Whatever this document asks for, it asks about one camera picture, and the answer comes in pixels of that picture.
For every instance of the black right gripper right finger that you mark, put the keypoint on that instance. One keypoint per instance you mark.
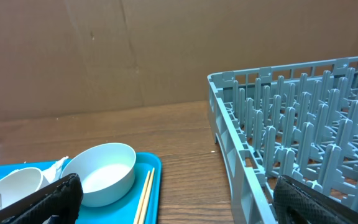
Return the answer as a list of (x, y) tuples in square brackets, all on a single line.
[(295, 202)]

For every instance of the grey-green bowl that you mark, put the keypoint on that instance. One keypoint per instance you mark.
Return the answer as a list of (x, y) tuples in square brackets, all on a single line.
[(106, 173)]

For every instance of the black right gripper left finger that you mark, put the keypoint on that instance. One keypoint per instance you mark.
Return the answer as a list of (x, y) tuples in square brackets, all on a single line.
[(61, 199)]

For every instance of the wooden chopstick outer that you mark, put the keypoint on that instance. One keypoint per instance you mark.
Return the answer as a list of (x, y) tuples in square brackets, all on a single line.
[(147, 198)]

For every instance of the wooden chopstick inner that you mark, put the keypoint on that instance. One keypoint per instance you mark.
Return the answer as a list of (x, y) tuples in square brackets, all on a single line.
[(141, 200)]

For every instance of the pale green cup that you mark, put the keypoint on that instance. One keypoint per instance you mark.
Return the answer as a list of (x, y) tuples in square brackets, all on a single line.
[(21, 183)]

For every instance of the wooden chopstick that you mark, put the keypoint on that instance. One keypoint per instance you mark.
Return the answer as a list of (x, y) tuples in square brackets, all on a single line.
[(141, 200), (147, 198)]

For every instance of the white tissue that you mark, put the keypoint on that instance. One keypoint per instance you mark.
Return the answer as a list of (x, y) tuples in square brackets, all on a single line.
[(53, 173)]

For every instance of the teal plastic tray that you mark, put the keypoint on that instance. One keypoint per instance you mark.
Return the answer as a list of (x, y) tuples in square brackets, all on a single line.
[(122, 211)]

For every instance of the grey dishwasher rack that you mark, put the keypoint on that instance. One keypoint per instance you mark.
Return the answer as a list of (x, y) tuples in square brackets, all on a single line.
[(299, 120)]

